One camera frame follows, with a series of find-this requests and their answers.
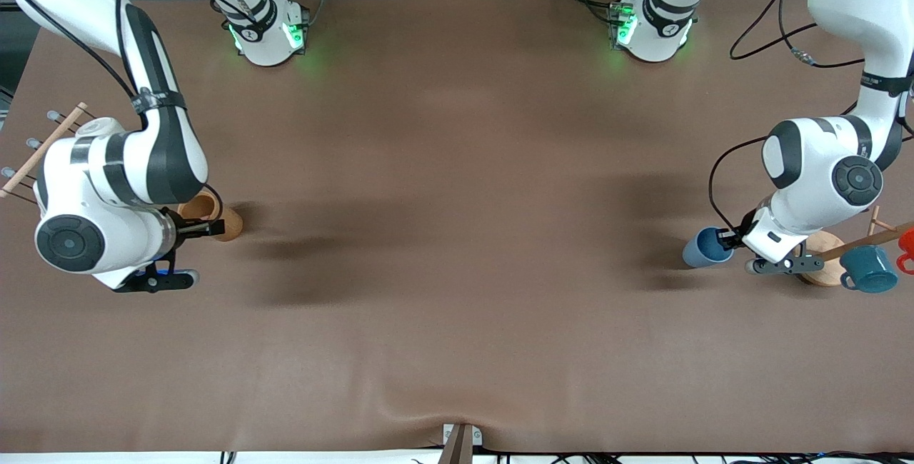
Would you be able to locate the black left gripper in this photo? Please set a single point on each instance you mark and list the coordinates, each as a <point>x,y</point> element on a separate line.
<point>745,228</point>

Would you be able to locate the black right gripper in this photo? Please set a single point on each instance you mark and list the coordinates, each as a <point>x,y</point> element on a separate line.
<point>187,228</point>

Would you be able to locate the light blue plastic cup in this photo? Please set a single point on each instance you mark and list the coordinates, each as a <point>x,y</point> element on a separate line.
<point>703,250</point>

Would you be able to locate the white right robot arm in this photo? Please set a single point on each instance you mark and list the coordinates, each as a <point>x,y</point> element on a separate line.
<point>93,193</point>

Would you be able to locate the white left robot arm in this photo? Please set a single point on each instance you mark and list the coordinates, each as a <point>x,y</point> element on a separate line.
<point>814,164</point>

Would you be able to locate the wooden cylinder chopstick holder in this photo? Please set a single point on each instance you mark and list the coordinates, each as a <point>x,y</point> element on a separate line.
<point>230,225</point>

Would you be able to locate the wooden mug tree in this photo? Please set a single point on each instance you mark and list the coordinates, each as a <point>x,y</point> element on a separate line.
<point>828,268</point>

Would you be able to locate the teal enamel mug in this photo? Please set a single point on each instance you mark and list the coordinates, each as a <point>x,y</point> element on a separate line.
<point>867,270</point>

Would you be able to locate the orange mug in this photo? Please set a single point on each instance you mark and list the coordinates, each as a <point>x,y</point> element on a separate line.
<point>907,244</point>

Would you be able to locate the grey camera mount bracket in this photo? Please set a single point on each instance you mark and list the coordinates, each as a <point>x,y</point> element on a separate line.
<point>460,442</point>

